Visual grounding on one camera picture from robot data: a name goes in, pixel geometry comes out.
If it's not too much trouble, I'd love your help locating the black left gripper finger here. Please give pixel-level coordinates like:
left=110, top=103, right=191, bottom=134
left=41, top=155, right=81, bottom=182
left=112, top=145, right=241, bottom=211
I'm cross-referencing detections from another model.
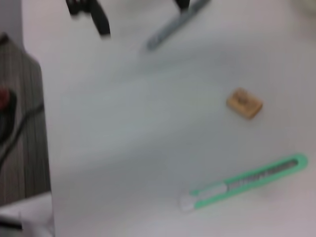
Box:
left=175, top=0, right=191, bottom=11
left=66, top=0, right=111, bottom=38

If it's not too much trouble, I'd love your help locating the tan eraser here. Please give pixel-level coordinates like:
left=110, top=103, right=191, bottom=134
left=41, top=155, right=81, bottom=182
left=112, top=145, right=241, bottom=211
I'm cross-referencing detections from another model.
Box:
left=226, top=87, right=264, bottom=121

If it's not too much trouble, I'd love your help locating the green utility knife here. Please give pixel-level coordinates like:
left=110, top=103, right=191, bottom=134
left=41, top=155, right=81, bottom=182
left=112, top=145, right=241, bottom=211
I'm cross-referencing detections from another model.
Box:
left=179, top=153, right=309, bottom=213

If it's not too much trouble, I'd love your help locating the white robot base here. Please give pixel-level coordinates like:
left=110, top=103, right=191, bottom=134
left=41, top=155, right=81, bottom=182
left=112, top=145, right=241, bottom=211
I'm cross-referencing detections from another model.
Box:
left=0, top=194, right=55, bottom=237

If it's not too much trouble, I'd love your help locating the grey marker pen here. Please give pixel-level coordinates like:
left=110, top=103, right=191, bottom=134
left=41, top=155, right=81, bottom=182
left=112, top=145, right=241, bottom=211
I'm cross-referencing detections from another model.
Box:
left=147, top=0, right=212, bottom=50

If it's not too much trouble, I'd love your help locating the black floor cable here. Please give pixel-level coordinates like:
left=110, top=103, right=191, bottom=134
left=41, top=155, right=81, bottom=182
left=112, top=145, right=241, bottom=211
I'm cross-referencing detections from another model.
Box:
left=0, top=91, right=45, bottom=163

